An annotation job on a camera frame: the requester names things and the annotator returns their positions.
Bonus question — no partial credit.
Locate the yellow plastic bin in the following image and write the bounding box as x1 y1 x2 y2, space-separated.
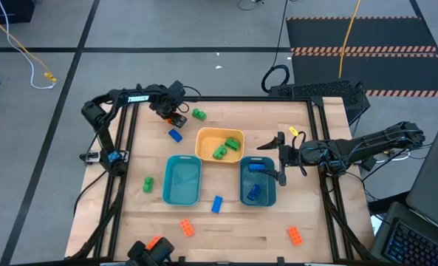
194 126 246 164

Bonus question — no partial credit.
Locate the black hazard-striped floor mat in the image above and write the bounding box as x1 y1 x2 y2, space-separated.
285 16 438 99

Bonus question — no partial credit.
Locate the grey laptop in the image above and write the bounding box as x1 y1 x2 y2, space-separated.
406 117 438 237

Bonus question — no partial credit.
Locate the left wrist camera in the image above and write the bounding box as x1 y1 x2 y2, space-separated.
168 81 186 99

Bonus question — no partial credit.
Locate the black bulky object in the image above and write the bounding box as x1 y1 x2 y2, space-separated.
125 236 176 266

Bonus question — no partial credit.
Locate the slate blue plastic bin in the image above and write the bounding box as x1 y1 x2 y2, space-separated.
239 156 278 207

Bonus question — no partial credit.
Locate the black coiled cable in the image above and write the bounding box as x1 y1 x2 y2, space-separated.
261 0 292 94

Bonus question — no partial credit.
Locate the thin black cable loop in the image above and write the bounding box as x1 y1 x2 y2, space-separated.
236 0 264 12

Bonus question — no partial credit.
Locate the backlit black keyboard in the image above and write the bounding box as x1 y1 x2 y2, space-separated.
369 201 438 266

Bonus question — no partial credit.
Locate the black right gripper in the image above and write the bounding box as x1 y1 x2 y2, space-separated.
256 132 303 187

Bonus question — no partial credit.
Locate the yellow cable with plug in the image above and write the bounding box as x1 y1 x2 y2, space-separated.
0 7 58 83

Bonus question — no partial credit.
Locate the black aluminium table frame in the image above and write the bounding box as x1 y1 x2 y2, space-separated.
65 94 380 266

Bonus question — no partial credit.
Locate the long yellow cable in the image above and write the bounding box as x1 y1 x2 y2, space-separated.
338 0 362 80

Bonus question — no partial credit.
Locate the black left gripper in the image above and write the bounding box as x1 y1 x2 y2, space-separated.
150 92 188 129

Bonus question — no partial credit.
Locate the teal plastic bin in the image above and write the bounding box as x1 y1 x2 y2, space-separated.
162 154 203 207

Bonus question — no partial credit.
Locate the black power adapter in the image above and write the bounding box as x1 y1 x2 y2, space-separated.
362 155 377 171

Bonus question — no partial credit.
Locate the black box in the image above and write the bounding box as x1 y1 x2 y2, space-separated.
0 0 35 26

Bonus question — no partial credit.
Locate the white cable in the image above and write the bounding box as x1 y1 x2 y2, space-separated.
0 0 57 90

